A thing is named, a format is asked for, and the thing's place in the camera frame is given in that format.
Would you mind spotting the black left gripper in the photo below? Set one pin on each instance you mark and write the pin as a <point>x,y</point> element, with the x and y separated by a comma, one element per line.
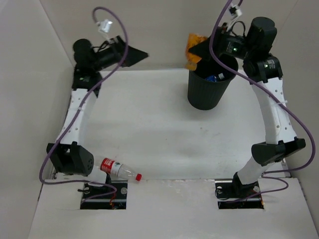
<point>123,53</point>

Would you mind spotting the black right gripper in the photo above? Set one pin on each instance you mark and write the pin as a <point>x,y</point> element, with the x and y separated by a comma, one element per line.
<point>221,35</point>

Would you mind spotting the blue label clear bottle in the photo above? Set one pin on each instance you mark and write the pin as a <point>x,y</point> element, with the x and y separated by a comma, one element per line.
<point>215,78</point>

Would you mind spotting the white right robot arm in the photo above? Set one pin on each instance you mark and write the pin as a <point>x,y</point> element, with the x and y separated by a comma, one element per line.
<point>266,78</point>

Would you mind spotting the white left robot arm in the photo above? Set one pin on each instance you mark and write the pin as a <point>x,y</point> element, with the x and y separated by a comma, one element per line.
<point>67,154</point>

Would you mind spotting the black ribbed plastic bin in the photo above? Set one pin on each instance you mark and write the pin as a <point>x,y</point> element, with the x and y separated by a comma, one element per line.
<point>202,94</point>

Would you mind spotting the red label clear bottle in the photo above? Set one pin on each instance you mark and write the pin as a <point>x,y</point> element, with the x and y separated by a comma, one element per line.
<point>119,170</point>

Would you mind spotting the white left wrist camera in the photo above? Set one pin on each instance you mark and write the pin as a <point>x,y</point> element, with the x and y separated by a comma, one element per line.
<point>104,26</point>

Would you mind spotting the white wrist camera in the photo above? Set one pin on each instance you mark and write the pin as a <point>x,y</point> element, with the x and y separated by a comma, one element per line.
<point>234,10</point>
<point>104,26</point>

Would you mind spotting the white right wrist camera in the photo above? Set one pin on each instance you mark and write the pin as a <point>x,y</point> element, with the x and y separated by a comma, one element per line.
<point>234,10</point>

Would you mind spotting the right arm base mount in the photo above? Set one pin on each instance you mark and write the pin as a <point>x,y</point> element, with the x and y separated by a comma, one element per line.
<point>228,198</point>

